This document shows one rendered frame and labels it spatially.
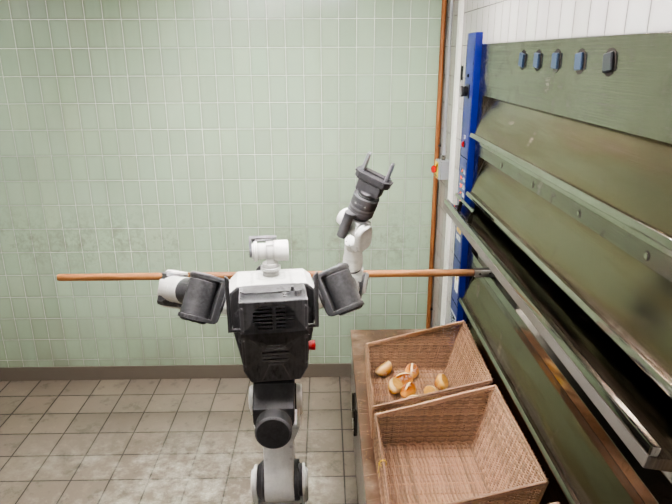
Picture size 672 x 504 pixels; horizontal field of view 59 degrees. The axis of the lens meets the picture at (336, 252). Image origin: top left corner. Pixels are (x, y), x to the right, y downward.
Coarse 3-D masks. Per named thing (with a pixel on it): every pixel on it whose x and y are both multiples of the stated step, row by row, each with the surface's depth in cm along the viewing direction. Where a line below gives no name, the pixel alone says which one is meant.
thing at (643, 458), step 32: (480, 224) 240; (480, 256) 204; (512, 256) 203; (512, 288) 170; (544, 288) 175; (576, 320) 154; (608, 352) 138; (608, 384) 122; (640, 384) 125; (608, 416) 112; (640, 416) 112; (640, 448) 101
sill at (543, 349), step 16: (496, 288) 236; (512, 304) 218; (528, 320) 205; (528, 336) 199; (544, 352) 185; (560, 368) 174; (560, 384) 172; (576, 384) 165; (576, 400) 161; (592, 416) 152; (608, 432) 144; (608, 448) 143; (624, 448) 138; (624, 464) 135; (640, 480) 129; (656, 480) 128; (640, 496) 129; (656, 496) 123
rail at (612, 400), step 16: (464, 224) 230; (480, 240) 208; (496, 256) 191; (528, 304) 157; (544, 320) 146; (560, 336) 137; (576, 352) 130; (592, 368) 123; (592, 384) 119; (608, 400) 113; (624, 416) 107; (640, 432) 102; (656, 448) 98
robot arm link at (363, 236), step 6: (360, 228) 194; (366, 228) 194; (360, 234) 194; (366, 234) 196; (348, 240) 205; (354, 240) 198; (360, 240) 196; (366, 240) 199; (348, 246) 203; (354, 246) 200; (360, 246) 198; (366, 246) 201; (354, 252) 205
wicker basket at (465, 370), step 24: (408, 336) 284; (432, 336) 284; (384, 360) 288; (408, 360) 289; (432, 360) 288; (456, 360) 277; (480, 360) 247; (384, 384) 277; (432, 384) 277; (456, 384) 270; (480, 384) 231; (384, 408) 235; (432, 408) 235
